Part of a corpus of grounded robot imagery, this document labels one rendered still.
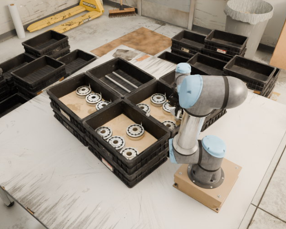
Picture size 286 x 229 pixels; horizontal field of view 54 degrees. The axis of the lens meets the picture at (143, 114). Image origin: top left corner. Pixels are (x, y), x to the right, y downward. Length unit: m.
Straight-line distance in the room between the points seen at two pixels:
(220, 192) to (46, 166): 0.95
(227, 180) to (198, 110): 0.60
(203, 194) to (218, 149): 0.26
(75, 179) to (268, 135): 1.21
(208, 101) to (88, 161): 0.92
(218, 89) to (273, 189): 1.73
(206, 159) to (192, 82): 0.48
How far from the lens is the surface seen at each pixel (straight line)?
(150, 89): 1.81
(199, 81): 0.95
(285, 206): 2.53
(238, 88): 0.98
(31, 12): 5.00
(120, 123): 1.66
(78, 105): 1.83
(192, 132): 1.13
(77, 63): 3.13
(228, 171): 1.54
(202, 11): 4.56
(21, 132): 1.95
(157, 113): 1.72
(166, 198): 1.50
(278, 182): 2.65
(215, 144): 1.32
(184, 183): 1.46
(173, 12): 4.78
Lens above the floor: 1.98
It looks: 42 degrees down
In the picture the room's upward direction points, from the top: straight up
